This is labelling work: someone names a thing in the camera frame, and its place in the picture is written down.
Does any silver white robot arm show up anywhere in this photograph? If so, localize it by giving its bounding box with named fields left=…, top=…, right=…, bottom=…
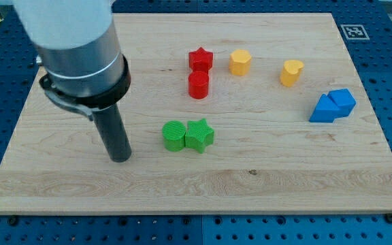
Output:
left=0, top=0, right=125, bottom=97

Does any green star block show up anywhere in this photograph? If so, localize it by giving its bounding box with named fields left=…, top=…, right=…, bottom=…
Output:
left=184, top=118, right=214, bottom=154

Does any green cylinder block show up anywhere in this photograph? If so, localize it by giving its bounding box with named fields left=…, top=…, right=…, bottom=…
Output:
left=162, top=120, right=186, bottom=152

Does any light wooden board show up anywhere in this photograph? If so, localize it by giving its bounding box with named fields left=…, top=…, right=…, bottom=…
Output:
left=0, top=13, right=392, bottom=216

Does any red cylinder block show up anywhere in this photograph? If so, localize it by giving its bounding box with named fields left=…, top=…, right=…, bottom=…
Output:
left=188, top=71, right=209, bottom=99

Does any red star block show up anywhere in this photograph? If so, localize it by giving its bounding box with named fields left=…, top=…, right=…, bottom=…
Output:
left=189, top=47, right=214, bottom=73

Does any yellow hexagon block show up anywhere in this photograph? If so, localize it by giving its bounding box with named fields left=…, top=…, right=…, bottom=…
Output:
left=229, top=49, right=252, bottom=76

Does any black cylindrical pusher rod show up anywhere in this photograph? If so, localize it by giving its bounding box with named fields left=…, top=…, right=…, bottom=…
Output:
left=93, top=104, right=132, bottom=163

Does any yellow heart block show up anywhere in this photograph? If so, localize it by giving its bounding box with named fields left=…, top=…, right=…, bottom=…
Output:
left=280, top=60, right=304, bottom=87

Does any blue triangle block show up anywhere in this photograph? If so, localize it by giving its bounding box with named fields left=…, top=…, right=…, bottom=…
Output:
left=309, top=94, right=340, bottom=123

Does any blue cube block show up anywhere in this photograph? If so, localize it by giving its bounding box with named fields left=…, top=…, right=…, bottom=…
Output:
left=328, top=88, right=356, bottom=118

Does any white fiducial marker tag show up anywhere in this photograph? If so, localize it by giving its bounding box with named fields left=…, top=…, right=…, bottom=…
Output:
left=341, top=24, right=370, bottom=40

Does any black clamp ring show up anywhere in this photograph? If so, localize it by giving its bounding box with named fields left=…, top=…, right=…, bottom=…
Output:
left=38, top=54, right=132, bottom=122

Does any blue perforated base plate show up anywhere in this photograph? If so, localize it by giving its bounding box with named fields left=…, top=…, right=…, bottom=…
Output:
left=0, top=0, right=392, bottom=244

